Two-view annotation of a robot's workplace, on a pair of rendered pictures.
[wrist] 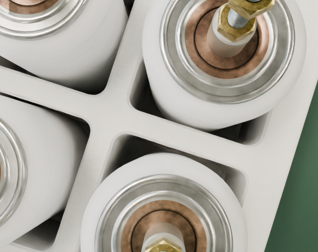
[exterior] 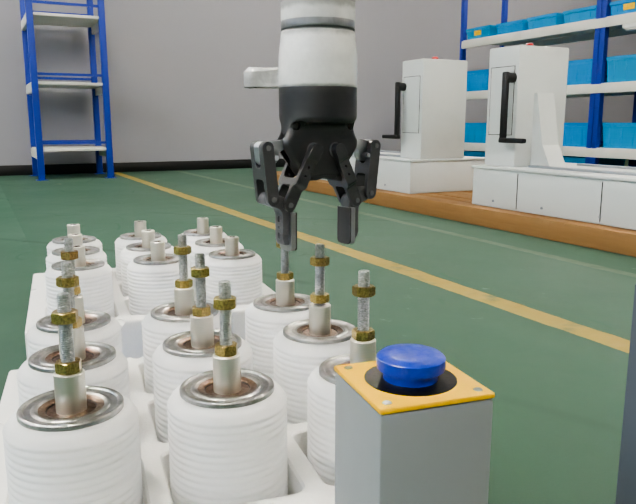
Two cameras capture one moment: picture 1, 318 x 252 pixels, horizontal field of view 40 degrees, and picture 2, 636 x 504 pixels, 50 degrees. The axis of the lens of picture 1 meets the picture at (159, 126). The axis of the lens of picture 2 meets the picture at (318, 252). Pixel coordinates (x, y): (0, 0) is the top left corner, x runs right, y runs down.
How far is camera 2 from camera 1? 0.71 m
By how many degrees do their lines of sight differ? 78
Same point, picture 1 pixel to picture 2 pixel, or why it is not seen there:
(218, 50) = (285, 297)
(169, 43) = (264, 306)
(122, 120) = not seen: hidden behind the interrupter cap
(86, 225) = (280, 341)
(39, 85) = not seen: hidden behind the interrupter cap
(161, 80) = (270, 315)
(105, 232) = (291, 334)
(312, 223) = not seen: outside the picture
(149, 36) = (253, 311)
